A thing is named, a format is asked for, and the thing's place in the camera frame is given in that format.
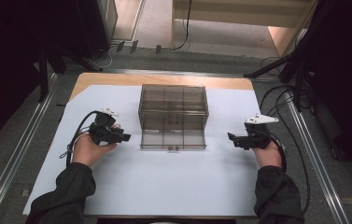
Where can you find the dark curtain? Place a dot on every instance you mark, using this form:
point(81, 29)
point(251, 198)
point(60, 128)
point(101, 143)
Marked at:
point(2, 62)
point(344, 77)

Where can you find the person's right hand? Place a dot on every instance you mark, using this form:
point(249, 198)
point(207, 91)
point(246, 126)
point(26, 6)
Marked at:
point(270, 155)

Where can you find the metal floor rail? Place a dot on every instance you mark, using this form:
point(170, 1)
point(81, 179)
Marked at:
point(18, 146)
point(316, 155)

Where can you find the light wooden furniture frame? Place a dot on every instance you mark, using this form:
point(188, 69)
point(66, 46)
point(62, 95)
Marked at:
point(226, 9)

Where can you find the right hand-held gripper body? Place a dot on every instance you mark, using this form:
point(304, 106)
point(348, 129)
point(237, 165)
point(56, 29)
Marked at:
point(256, 137)

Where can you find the smoky transparent drawer cabinet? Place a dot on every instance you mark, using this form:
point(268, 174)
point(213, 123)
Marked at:
point(173, 102)

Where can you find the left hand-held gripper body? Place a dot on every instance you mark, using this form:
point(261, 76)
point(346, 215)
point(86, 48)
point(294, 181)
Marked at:
point(103, 130)

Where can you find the black stand legs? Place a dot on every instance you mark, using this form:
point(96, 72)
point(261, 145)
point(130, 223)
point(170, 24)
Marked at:
point(44, 77)
point(298, 81)

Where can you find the white paper sheet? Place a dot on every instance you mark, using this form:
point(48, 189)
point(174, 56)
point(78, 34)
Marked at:
point(164, 180)

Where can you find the person's left hand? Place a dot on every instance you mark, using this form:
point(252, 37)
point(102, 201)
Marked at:
point(86, 152)

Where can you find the dark cabinet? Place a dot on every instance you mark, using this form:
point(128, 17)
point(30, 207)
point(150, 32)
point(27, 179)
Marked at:
point(99, 25)

